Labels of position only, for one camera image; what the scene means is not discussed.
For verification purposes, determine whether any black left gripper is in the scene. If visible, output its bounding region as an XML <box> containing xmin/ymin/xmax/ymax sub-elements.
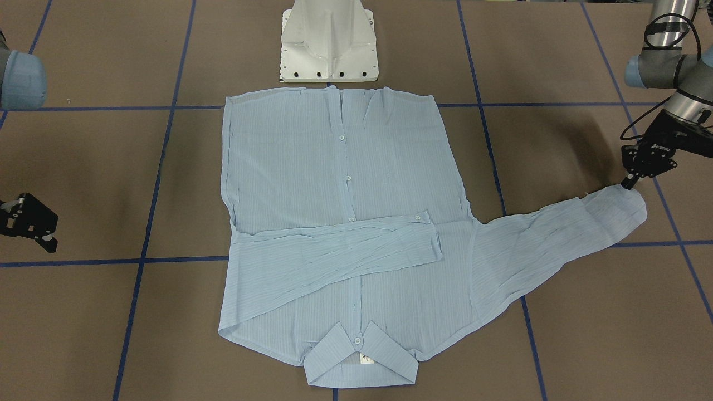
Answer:
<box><xmin>621</xmin><ymin>111</ymin><xmax>712</xmax><ymax>190</ymax></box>

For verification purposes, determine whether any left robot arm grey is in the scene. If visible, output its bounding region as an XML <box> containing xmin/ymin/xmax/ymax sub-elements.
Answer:
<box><xmin>621</xmin><ymin>1</ymin><xmax>712</xmax><ymax>190</ymax></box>

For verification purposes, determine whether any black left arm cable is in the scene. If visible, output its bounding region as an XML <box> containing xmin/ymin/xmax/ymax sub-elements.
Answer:
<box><xmin>620</xmin><ymin>12</ymin><xmax>704</xmax><ymax>140</ymax></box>

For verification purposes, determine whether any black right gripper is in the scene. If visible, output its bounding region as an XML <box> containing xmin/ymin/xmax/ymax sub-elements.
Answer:
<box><xmin>1</xmin><ymin>193</ymin><xmax>58</xmax><ymax>253</ymax></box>

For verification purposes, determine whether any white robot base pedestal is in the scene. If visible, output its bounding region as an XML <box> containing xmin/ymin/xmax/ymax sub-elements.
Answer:
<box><xmin>279</xmin><ymin>1</ymin><xmax>379</xmax><ymax>83</ymax></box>

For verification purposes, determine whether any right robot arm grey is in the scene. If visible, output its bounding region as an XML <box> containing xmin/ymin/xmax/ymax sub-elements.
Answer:
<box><xmin>1</xmin><ymin>34</ymin><xmax>58</xmax><ymax>253</ymax></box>

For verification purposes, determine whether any light blue button-up shirt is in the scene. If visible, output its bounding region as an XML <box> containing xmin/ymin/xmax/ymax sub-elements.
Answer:
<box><xmin>218</xmin><ymin>86</ymin><xmax>647</xmax><ymax>389</ymax></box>

